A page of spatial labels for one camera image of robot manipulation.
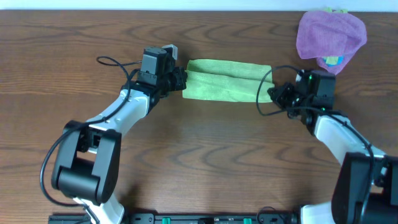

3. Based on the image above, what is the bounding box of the green microfiber cloth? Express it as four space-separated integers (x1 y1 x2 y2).
182 59 274 103

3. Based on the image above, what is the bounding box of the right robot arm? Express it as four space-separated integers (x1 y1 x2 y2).
267 70 397 223

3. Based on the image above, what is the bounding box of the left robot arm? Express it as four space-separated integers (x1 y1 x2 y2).
50 44 187 223

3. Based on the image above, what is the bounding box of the yellow-green cloth in pile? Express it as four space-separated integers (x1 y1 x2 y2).
324 57 339 66

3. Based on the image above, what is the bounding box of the blue cloth under pile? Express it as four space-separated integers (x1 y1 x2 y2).
322 56 344 67

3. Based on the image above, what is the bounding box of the purple microfiber cloth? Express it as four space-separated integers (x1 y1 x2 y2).
296 11 368 75

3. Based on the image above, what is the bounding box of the left black cable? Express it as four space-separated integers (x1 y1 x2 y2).
39 55 142 218

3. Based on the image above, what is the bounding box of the black cable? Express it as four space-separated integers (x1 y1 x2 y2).
256 64 376 224
39 55 142 218

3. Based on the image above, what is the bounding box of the right black cable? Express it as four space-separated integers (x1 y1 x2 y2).
256 64 376 224

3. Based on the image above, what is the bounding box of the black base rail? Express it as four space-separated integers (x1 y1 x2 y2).
48 212 302 224

